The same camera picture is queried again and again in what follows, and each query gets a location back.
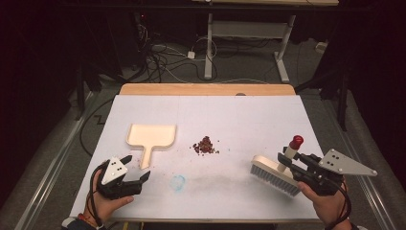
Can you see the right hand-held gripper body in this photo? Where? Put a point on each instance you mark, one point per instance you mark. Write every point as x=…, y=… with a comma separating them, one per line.
x=338, y=163

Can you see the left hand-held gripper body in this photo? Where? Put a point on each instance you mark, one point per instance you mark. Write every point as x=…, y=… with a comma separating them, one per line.
x=115, y=174

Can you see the cream brush with red cap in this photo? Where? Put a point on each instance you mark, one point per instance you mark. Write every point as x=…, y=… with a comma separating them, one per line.
x=271, y=171

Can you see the cream dustpan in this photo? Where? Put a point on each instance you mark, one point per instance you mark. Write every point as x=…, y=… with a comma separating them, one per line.
x=151, y=135

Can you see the pile of red crumbs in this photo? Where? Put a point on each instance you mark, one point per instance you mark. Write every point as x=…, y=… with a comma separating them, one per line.
x=206, y=146

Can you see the person's left hand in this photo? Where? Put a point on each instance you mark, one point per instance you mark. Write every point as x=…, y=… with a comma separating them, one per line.
x=103, y=207

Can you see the person's right hand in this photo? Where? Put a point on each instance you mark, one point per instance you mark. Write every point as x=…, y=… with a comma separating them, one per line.
x=330, y=207

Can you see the black stand leg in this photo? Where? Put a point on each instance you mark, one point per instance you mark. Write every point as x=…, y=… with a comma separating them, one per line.
x=343, y=102

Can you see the white table cover sheet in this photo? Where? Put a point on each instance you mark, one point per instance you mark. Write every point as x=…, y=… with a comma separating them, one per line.
x=223, y=118

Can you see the wooden table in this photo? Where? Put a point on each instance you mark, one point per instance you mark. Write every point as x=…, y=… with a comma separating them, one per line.
x=207, y=89

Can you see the white power adapter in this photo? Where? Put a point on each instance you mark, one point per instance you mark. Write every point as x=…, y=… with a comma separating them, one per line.
x=191, y=55

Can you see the metal floor rail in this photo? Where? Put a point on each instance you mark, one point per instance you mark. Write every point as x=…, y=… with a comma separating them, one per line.
x=54, y=169
x=367, y=188

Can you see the white metal desk frame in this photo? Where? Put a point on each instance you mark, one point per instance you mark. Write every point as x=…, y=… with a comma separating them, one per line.
x=249, y=29

